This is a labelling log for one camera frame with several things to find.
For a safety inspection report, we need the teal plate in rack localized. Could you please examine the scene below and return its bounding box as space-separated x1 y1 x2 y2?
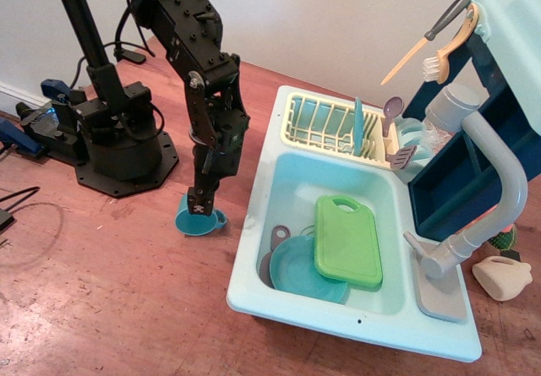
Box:
352 97 364 156

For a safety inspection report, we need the purple toy spoon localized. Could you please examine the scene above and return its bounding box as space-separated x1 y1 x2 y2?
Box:
382 96 404 138

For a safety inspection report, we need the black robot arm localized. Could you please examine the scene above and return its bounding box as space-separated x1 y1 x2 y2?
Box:
128 0 249 215

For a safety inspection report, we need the grey handled toy knife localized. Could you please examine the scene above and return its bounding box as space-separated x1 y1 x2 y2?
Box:
380 0 471 85

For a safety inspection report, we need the purple toy spatula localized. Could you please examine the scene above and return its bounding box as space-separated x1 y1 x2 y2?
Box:
385 145 418 170

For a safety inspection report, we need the grey toy frying pan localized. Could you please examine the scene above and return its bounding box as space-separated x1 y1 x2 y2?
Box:
259 224 291 288

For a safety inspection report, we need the beige ceramic jug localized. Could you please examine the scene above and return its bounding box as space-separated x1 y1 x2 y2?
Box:
472 256 533 302

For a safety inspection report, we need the grey toy faucet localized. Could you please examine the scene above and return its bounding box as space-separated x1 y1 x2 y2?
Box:
403 112 527 322

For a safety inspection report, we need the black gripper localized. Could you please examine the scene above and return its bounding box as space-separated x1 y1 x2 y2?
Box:
187 71 249 216

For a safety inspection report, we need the teal plastic plate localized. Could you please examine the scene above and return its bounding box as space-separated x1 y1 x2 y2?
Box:
270 235 347 303

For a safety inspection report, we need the teal plastic cup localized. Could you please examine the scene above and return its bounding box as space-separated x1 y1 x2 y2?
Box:
175 194 227 237

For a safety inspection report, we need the light teal cups stack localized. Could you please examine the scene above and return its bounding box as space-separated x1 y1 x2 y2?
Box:
396 117 433 166

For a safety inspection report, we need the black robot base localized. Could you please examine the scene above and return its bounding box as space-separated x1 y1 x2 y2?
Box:
50 82 178 198

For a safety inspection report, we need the green plastic cutting board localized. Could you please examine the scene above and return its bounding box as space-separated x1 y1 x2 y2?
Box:
314 195 383 291

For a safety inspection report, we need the black cable on table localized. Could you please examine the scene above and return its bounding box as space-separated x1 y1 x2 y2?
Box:
0 185 64 267

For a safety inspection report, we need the clear soap bottle grey cap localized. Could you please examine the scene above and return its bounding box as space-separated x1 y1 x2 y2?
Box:
424 83 480 154

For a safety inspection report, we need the light blue toy sink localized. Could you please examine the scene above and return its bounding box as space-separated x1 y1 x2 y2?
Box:
227 86 482 362

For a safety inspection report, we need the black vertical pole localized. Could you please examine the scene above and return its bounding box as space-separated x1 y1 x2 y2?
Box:
61 0 127 115

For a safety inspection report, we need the tan toy dish brush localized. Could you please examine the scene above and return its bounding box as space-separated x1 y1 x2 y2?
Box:
423 3 479 84

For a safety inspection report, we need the blue black table clamp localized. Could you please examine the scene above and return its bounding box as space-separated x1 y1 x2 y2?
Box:
1 79 88 166

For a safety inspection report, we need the green toy cactus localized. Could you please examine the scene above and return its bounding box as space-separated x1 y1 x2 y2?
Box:
487 224 517 251

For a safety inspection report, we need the cream yellow dish rack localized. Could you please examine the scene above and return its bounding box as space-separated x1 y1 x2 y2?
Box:
281 91 401 171

